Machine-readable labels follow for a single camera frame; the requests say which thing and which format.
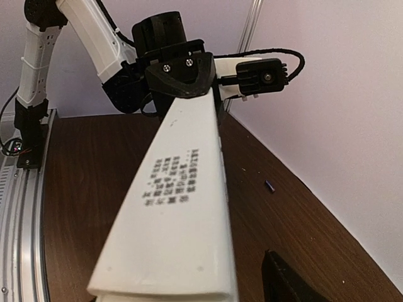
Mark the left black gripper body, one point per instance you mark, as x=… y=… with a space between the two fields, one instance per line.
x=183 y=50

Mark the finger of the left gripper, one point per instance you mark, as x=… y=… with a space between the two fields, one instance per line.
x=183 y=77
x=218 y=103

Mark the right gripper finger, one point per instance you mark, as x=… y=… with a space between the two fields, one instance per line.
x=282 y=283

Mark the purple battery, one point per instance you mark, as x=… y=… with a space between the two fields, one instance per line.
x=269 y=186

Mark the white remote control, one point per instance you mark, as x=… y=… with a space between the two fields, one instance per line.
x=171 y=239

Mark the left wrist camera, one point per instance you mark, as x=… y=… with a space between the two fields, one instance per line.
x=243 y=77

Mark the left aluminium frame post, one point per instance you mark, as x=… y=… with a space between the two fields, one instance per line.
x=250 y=26

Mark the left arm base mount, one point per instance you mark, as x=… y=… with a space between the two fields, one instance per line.
x=33 y=134

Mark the front aluminium rail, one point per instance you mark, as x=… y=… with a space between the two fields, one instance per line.
x=23 y=267

